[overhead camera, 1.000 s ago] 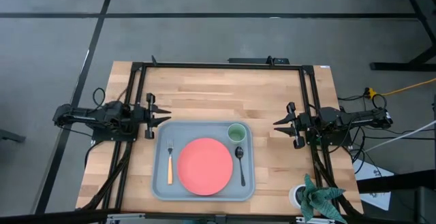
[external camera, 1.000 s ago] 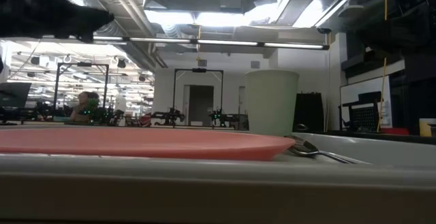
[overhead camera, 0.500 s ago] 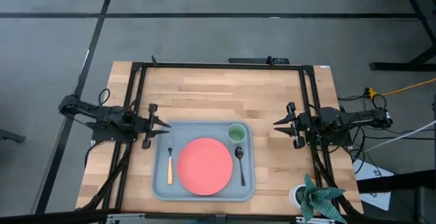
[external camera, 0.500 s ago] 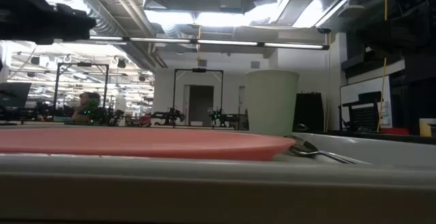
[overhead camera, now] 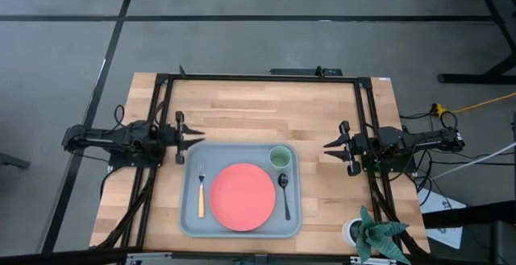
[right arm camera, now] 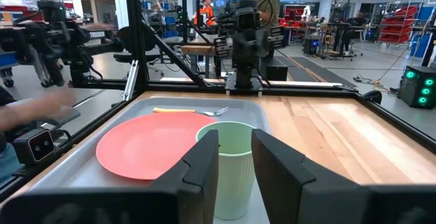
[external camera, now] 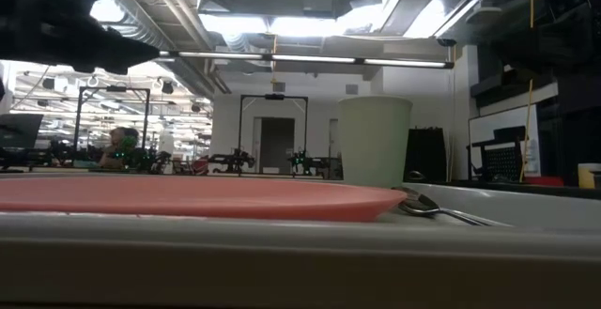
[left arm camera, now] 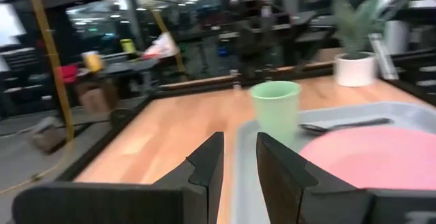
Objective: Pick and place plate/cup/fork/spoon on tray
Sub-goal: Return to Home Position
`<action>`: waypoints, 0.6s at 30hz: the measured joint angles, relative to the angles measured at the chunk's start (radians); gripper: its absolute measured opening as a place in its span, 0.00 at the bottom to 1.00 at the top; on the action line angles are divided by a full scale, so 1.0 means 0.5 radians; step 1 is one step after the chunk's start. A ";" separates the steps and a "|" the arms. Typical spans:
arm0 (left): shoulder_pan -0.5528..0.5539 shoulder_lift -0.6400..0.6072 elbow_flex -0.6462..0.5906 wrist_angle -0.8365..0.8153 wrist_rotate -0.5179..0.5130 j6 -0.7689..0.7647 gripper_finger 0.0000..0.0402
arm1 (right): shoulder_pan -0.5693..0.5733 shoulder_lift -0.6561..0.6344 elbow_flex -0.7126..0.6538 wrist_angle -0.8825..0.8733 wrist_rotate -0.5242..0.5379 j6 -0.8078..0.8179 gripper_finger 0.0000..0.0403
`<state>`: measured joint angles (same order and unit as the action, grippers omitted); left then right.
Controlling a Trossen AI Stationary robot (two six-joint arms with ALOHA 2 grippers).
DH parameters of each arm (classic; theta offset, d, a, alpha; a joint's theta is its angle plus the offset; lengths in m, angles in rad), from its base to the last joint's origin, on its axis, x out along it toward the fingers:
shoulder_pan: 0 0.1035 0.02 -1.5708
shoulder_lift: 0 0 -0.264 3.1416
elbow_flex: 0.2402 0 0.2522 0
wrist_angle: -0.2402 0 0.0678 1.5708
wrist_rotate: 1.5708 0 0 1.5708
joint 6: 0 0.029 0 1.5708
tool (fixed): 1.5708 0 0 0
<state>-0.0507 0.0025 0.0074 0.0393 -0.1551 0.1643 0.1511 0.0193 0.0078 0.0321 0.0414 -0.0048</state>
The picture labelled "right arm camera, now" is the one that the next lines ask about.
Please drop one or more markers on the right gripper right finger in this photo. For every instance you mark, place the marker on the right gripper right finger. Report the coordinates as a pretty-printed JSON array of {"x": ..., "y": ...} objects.
[{"x": 282, "y": 183}]

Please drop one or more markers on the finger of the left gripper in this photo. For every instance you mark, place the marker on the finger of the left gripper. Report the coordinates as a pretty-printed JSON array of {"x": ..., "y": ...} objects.
[
  {"x": 242, "y": 48},
  {"x": 259, "y": 48}
]

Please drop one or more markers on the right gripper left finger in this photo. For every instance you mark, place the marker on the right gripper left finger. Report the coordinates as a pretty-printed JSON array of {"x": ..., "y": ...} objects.
[{"x": 197, "y": 183}]

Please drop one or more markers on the pale green ribbed cup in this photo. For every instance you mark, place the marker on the pale green ribbed cup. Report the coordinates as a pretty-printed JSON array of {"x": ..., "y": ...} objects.
[{"x": 235, "y": 173}]

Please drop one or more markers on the coral red plate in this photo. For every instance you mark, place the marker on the coral red plate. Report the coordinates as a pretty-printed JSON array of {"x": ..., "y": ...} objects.
[{"x": 150, "y": 145}]

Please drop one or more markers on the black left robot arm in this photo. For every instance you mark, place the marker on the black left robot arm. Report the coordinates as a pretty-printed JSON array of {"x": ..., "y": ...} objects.
[{"x": 244, "y": 77}]

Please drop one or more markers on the person's forearm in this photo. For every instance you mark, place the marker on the person's forearm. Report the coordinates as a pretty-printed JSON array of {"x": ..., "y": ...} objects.
[{"x": 13, "y": 118}]

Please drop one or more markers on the black background robot arm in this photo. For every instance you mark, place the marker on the black background robot arm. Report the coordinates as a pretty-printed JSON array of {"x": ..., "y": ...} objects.
[{"x": 51, "y": 36}]

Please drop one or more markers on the grey plastic tray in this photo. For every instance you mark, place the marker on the grey plastic tray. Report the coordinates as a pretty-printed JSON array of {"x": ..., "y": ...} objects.
[{"x": 85, "y": 173}]

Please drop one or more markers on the wooden background table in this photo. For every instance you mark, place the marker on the wooden background table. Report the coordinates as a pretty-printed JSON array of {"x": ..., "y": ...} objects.
[{"x": 197, "y": 49}]

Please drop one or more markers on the black box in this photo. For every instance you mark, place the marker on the black box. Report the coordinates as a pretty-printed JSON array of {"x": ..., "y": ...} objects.
[{"x": 275, "y": 70}]

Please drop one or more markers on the person in orange vest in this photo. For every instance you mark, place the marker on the person in orange vest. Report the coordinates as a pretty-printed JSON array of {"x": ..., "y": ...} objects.
[{"x": 206, "y": 13}]

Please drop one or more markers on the standing person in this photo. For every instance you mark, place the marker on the standing person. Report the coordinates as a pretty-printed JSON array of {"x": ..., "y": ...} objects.
[{"x": 269, "y": 2}]

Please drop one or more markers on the red storage shelf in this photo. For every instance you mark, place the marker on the red storage shelf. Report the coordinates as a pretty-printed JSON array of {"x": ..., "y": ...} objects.
[{"x": 296, "y": 14}]

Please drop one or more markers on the computer tower blue light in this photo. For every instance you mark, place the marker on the computer tower blue light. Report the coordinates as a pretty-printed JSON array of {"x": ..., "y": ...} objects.
[{"x": 312, "y": 45}]

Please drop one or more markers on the black floor mat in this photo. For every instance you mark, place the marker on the black floor mat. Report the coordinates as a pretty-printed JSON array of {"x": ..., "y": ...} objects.
[{"x": 316, "y": 69}]

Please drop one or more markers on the black background workbench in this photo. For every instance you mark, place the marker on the black background workbench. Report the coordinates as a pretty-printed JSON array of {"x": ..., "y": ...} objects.
[{"x": 340, "y": 30}]

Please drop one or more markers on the black office chair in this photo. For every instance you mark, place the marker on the black office chair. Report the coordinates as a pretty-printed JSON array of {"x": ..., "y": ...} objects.
[{"x": 136, "y": 50}]

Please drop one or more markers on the seated person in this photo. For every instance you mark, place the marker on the seated person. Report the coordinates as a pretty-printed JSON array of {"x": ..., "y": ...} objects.
[{"x": 357, "y": 20}]

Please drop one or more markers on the red shelf rack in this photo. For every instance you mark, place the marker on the red shelf rack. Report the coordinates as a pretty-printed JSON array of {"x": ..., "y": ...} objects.
[{"x": 398, "y": 24}]

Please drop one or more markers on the computer tower green fans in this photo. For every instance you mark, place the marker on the computer tower green fans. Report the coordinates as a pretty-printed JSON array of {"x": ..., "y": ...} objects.
[{"x": 417, "y": 86}]

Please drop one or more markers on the person's hand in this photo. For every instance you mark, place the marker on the person's hand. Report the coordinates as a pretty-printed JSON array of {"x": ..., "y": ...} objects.
[{"x": 51, "y": 105}]

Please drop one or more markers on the silver metal bracket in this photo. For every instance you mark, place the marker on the silver metal bracket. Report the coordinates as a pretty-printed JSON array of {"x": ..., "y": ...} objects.
[{"x": 131, "y": 79}]

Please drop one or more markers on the black bracket mount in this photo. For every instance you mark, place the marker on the black bracket mount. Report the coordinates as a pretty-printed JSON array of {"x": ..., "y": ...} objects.
[{"x": 373, "y": 96}]

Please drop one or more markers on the black table-level camera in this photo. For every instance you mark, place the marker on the black table-level camera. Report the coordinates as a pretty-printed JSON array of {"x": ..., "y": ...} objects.
[{"x": 37, "y": 145}]

